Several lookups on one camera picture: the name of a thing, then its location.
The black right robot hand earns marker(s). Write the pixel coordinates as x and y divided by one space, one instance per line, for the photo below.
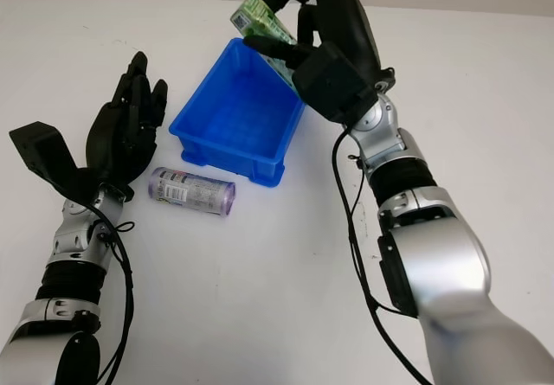
350 26

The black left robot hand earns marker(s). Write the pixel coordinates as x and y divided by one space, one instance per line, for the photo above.
117 138

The purple drink can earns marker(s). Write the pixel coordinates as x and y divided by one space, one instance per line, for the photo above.
195 192

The green white drink carton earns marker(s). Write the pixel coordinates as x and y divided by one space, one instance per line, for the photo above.
255 17

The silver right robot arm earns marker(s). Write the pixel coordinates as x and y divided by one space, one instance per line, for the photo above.
446 251

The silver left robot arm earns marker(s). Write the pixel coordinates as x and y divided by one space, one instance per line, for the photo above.
73 238

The blue plastic tray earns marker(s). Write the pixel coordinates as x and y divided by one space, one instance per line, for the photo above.
233 121

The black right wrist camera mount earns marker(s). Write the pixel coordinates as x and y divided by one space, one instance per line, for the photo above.
333 82

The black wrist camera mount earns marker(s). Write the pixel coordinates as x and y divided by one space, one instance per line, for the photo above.
39 147
333 82

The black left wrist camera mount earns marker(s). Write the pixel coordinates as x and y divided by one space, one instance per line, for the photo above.
39 147

